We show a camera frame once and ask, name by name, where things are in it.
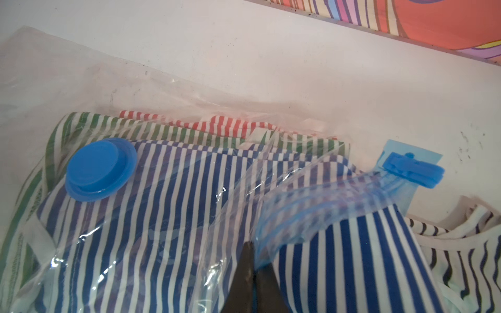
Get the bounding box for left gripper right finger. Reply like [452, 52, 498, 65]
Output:
[254, 263, 289, 313]

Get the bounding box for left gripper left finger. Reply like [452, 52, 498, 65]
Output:
[220, 241, 254, 313]

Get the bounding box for clear vacuum bag blue zipper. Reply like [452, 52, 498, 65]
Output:
[0, 25, 447, 313]

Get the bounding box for black white striped tank top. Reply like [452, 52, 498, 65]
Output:
[405, 196, 500, 312]

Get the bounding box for blue white striped shirt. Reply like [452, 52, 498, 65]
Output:
[27, 139, 444, 312]

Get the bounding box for red white striped shirt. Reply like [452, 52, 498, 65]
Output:
[118, 109, 339, 142]

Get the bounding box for green white striped shirt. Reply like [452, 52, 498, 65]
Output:
[1, 112, 356, 312]

